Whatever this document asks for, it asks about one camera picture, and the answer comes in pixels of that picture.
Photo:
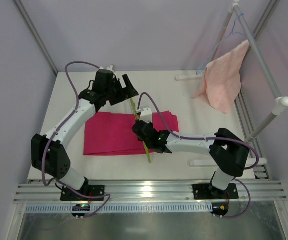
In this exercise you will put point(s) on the aluminium front rail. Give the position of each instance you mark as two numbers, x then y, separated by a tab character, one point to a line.
143	191

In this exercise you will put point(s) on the slotted cable duct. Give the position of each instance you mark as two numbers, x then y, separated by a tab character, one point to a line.
122	208

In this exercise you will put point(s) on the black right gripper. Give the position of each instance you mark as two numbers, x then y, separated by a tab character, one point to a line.
138	129

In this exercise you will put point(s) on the white clothes rack frame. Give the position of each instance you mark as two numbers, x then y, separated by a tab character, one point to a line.
269	21

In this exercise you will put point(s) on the green plastic hanger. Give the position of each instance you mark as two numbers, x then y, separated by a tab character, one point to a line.
139	129

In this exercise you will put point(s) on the blue wire hanger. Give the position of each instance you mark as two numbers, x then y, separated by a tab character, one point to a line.
202	67

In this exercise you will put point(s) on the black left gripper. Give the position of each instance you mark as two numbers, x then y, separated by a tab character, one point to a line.
121	92

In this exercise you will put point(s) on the light pink towel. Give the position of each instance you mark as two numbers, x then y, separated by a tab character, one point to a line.
221	79

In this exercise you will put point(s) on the left electronics board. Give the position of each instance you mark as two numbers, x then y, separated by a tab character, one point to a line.
80	210

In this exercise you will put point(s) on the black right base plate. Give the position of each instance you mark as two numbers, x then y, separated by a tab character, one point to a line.
203	191

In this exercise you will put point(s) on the pink trousers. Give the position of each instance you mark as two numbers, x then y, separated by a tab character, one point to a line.
110	134

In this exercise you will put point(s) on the right electronics board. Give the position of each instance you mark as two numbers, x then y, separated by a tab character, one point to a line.
219	209

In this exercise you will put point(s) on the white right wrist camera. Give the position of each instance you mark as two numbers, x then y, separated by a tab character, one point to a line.
144	114

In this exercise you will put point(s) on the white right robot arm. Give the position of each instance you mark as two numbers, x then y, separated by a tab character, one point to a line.
226	149

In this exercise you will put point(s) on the electronics board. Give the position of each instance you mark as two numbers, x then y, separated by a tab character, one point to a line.
80	210
219	209

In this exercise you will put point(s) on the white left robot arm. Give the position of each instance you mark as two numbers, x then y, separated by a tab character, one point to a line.
48	151

